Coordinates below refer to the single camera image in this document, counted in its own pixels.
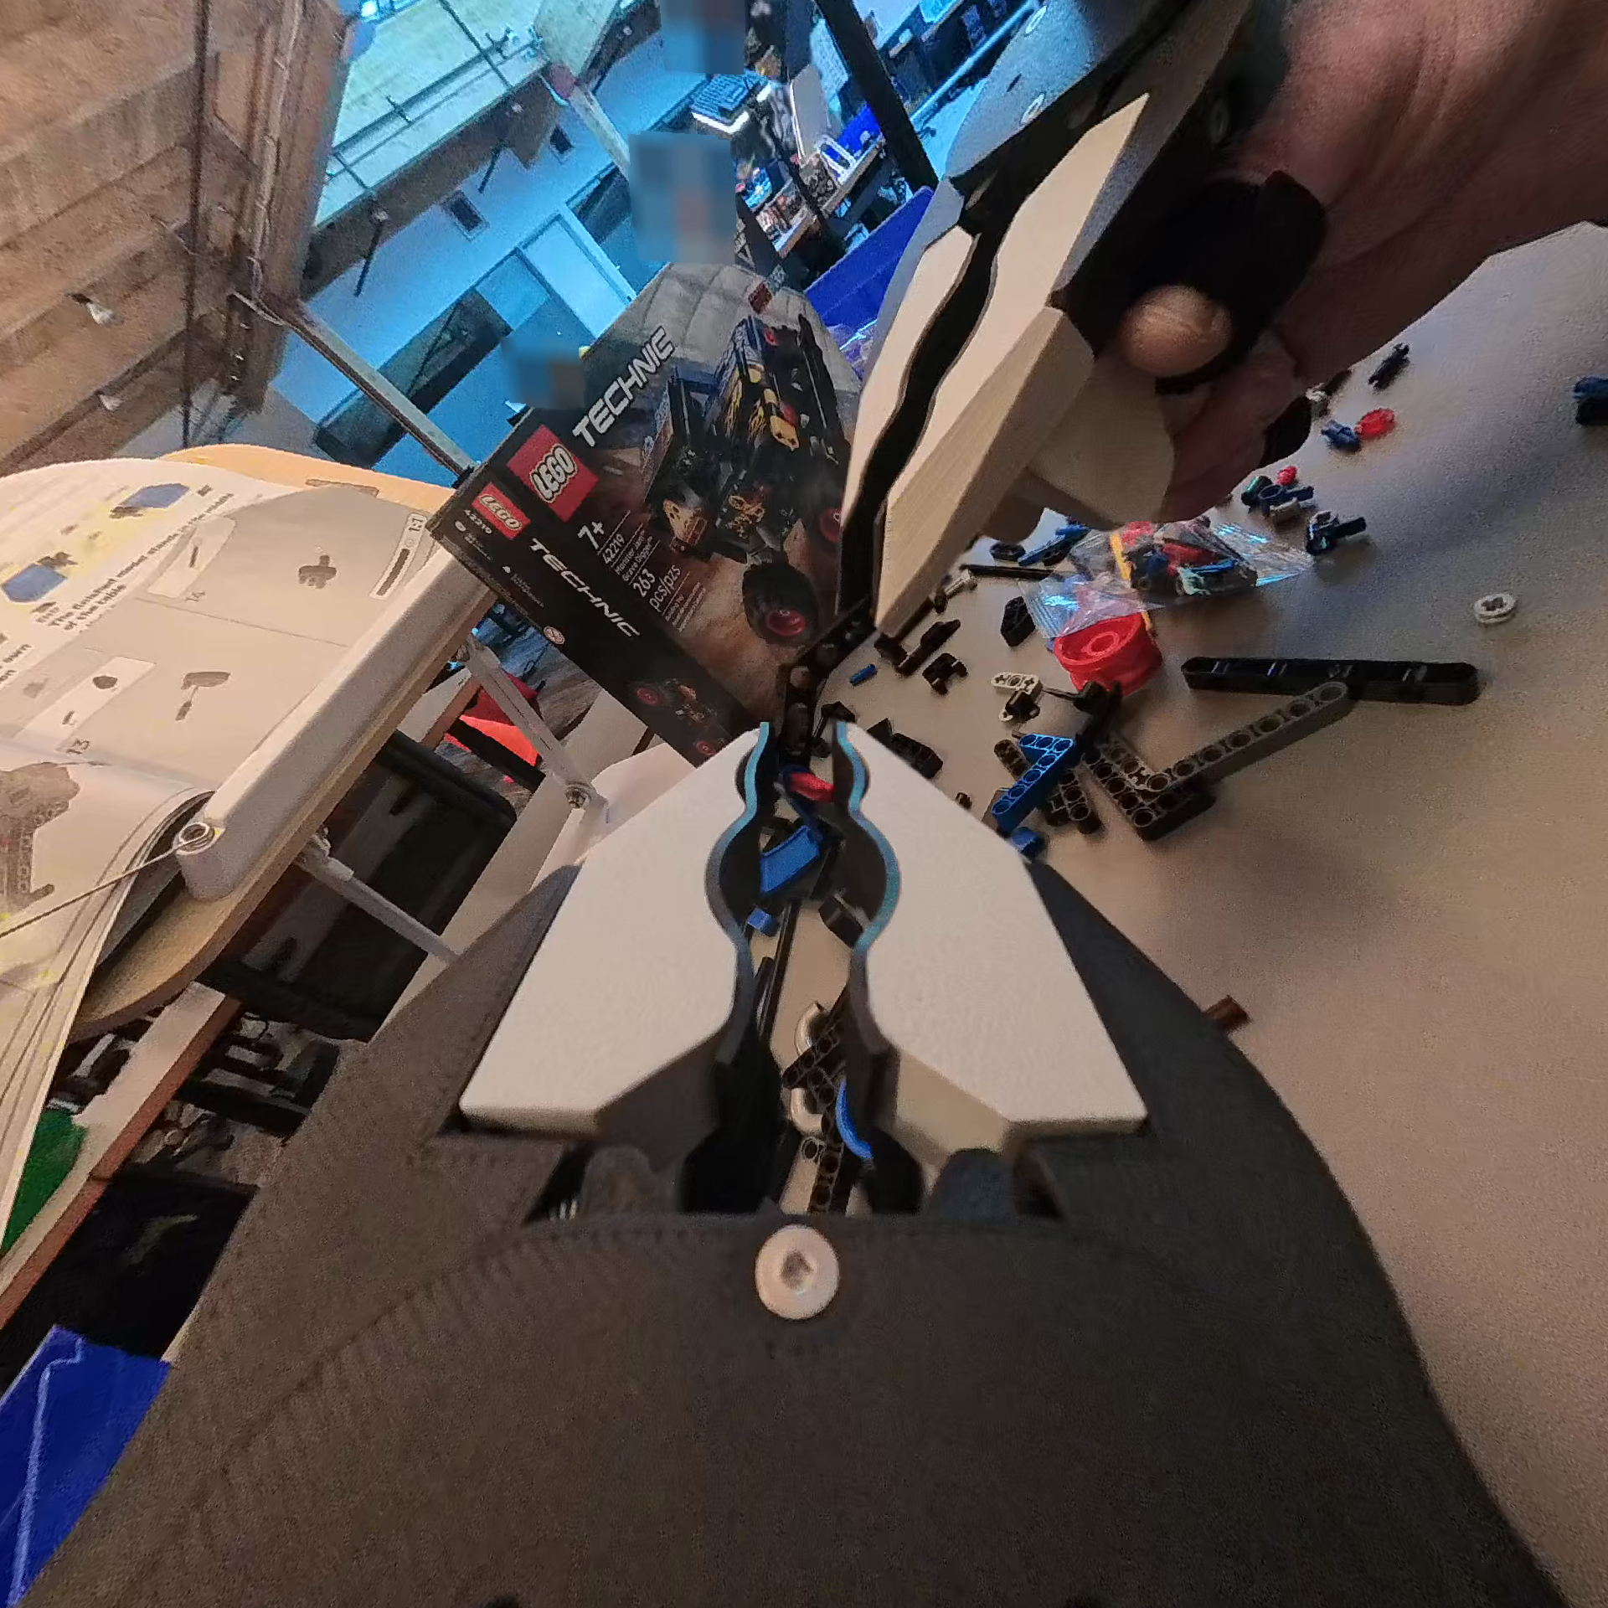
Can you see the small grey bushing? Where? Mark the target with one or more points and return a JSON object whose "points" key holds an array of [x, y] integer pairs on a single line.
{"points": [[1481, 609]]}

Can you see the blue angled beam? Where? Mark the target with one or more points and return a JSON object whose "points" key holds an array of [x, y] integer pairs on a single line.
{"points": [[1038, 772]]}

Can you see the red wheel hub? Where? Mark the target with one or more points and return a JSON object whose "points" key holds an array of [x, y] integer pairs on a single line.
{"points": [[1106, 653]]}

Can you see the instruction booklet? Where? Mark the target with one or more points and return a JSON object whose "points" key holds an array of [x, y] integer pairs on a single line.
{"points": [[190, 602]]}

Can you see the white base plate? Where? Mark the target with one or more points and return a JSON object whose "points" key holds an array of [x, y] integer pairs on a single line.
{"points": [[635, 785]]}

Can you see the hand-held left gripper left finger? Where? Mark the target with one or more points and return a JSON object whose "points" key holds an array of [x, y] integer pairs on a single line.
{"points": [[602, 1004]]}

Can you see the clear bag of small parts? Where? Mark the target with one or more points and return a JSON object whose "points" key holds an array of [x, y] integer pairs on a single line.
{"points": [[1169, 558]]}

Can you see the person's right hand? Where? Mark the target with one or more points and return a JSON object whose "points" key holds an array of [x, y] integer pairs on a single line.
{"points": [[1444, 128]]}

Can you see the blue labelled storage bin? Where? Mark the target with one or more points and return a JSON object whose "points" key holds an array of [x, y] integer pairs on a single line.
{"points": [[63, 1444]]}

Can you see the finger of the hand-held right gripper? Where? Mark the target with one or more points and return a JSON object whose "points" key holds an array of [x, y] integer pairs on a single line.
{"points": [[897, 352], [993, 404]]}

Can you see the scattered small connector pieces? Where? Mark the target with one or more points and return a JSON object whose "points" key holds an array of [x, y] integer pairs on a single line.
{"points": [[1376, 426]]}

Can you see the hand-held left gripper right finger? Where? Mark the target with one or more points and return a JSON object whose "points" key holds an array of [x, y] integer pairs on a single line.
{"points": [[1004, 1004]]}

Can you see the black angled beam assembly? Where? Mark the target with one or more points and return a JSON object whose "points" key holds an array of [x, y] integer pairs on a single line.
{"points": [[785, 869]]}

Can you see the printed toy truck box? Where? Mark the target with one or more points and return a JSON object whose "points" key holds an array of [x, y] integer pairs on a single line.
{"points": [[655, 530]]}

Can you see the grey desk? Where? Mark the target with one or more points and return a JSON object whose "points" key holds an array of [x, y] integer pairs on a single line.
{"points": [[1381, 941]]}

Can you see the pile of black beam pieces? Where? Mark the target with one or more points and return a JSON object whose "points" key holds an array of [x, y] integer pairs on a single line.
{"points": [[1332, 679]]}

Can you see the grey angled beam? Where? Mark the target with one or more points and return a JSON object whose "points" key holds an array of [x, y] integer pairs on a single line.
{"points": [[1257, 733]]}

